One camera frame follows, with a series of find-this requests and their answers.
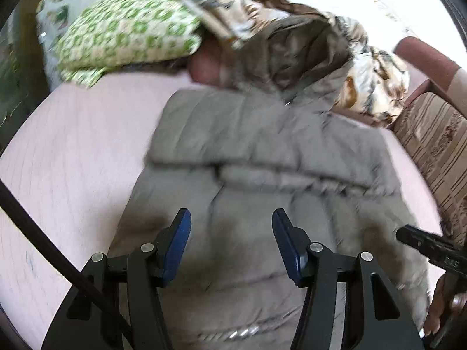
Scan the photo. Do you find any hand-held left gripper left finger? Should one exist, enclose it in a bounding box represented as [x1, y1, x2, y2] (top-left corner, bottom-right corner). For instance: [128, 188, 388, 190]
[41, 208, 192, 350]

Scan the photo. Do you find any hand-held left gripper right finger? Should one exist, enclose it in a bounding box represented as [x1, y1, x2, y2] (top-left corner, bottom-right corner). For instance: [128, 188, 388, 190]
[272, 208, 426, 350]

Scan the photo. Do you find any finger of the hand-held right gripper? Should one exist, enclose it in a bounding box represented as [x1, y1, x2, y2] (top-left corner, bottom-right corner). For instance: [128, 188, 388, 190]
[396, 225, 467, 274]

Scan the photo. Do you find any grey puffer jacket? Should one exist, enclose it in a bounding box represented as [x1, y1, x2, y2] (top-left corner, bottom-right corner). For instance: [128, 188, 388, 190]
[107, 15, 433, 350]

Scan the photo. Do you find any person's right hand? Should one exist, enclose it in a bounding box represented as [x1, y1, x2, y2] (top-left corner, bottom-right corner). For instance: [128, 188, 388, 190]
[423, 273, 467, 338]

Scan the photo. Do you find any striped brown upholstered headboard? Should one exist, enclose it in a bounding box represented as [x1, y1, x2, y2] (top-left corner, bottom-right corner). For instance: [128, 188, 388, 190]
[387, 36, 467, 249]

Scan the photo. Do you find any brown beige printed blanket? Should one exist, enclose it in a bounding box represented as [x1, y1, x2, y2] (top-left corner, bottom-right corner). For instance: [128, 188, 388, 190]
[128, 0, 411, 128]

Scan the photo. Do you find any pink pillow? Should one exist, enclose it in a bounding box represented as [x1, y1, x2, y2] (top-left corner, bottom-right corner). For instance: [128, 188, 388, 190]
[189, 38, 236, 89]

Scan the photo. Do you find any green patterned pillow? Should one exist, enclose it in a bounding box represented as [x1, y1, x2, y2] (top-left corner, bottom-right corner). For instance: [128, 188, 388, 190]
[55, 0, 203, 88]

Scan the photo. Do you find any white floral pillow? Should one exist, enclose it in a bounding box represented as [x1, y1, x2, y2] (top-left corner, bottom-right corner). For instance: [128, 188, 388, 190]
[36, 0, 123, 92]

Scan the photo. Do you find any black cable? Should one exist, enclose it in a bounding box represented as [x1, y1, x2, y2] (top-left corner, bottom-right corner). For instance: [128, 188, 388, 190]
[0, 180, 134, 340]

